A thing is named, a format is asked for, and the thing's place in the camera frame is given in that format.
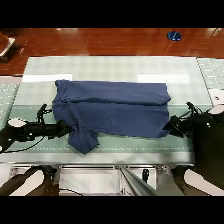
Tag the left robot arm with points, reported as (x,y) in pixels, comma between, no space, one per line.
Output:
(15,131)

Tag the blue shirt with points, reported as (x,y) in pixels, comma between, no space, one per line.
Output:
(113,110)

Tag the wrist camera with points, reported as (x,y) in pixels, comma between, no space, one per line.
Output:
(192,108)
(41,111)

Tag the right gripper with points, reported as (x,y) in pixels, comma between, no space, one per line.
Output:
(176,126)

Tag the silver frame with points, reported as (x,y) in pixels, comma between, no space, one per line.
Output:
(139,186)

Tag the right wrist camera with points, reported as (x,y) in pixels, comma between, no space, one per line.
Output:
(192,108)

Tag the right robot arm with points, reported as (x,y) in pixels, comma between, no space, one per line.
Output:
(210,146)

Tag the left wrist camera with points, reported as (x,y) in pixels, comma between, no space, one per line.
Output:
(41,111)

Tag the blue round object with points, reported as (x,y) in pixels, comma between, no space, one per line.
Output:
(174,35)

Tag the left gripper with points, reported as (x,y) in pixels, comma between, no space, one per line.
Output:
(61,129)

